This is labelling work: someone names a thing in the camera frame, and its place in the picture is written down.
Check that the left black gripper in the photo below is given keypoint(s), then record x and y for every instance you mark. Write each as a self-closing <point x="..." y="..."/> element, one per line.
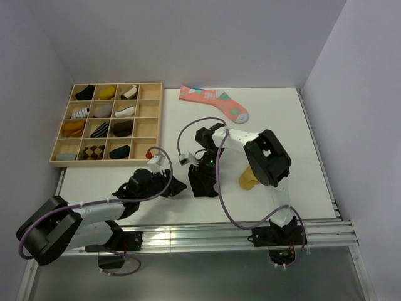
<point x="176" y="187"/>

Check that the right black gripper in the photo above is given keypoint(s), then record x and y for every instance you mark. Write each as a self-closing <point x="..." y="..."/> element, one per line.
<point x="202" y="167"/>

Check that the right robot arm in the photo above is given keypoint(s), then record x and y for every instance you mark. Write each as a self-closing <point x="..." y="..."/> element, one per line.
<point x="267" y="158"/>

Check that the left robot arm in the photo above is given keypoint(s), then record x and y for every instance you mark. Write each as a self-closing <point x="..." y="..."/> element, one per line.
<point x="58" y="226"/>

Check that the pink patterned sock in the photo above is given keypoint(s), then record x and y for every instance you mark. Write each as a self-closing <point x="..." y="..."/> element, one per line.
<point x="218" y="99"/>

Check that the tan yellow sock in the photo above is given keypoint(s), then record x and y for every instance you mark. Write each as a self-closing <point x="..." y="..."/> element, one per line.
<point x="247" y="179"/>

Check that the rolled navy sock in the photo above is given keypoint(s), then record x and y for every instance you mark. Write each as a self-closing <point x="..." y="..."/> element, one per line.
<point x="120" y="152"/>

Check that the rolled dark brown sock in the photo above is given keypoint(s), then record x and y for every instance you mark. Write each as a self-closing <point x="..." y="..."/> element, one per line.
<point x="123" y="129"/>

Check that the rolled brown white sock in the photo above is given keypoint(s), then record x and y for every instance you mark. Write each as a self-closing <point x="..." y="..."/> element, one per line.
<point x="130" y="93"/>

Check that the rolled brown argyle sock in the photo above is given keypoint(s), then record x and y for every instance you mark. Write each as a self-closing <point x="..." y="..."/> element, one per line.
<point x="93" y="152"/>

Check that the wooden compartment tray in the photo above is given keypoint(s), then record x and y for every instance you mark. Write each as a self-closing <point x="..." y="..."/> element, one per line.
<point x="146" y="126"/>

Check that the rolled black white striped sock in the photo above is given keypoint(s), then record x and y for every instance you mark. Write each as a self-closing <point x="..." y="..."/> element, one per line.
<point x="101" y="131"/>

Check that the rolled grey sock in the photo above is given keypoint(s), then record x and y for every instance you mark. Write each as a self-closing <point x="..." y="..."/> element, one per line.
<point x="104" y="112"/>

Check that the rolled mustard yellow sock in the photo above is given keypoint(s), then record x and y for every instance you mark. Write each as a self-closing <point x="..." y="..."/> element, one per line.
<point x="107" y="93"/>

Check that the rolled orange sock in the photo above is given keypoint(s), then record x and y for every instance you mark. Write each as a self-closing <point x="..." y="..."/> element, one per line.
<point x="73" y="129"/>

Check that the rolled light blue sock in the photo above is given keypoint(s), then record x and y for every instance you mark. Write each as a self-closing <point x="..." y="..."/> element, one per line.
<point x="66" y="157"/>

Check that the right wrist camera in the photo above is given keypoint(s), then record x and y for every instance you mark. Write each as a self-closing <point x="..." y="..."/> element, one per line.
<point x="187" y="158"/>

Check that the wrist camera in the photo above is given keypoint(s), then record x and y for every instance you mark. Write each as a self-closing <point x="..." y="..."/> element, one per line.
<point x="187" y="158"/>
<point x="155" y="162"/>

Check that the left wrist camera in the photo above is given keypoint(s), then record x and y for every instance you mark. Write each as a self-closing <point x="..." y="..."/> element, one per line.
<point x="155" y="162"/>

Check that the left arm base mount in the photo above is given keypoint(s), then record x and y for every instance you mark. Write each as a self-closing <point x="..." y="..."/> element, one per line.
<point x="123" y="242"/>

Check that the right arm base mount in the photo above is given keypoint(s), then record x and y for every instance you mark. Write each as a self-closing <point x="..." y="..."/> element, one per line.
<point x="282" y="241"/>

